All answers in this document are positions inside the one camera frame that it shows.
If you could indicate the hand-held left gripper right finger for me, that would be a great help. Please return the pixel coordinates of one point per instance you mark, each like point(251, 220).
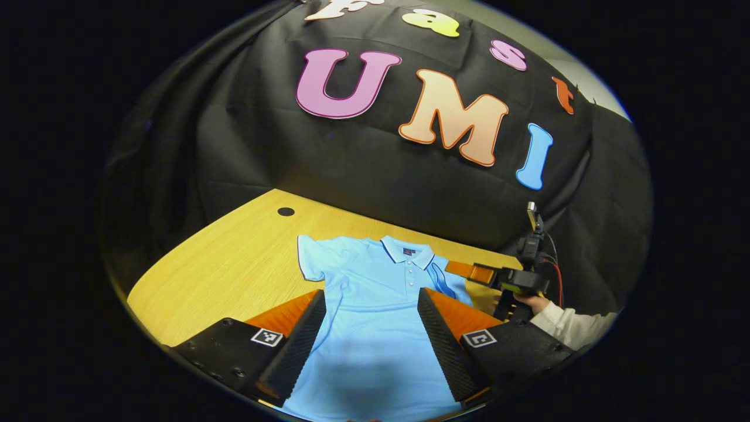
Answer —
point(442, 346)

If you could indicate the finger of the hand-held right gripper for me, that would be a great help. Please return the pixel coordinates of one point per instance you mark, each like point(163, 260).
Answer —
point(469, 272)

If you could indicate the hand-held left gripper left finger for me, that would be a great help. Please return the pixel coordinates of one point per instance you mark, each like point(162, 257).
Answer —
point(299, 346)

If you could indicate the light blue polo T-shirt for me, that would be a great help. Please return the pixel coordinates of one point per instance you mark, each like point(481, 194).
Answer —
point(375, 293)

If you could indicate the black backdrop cloth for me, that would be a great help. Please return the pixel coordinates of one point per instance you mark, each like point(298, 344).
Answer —
point(234, 146)

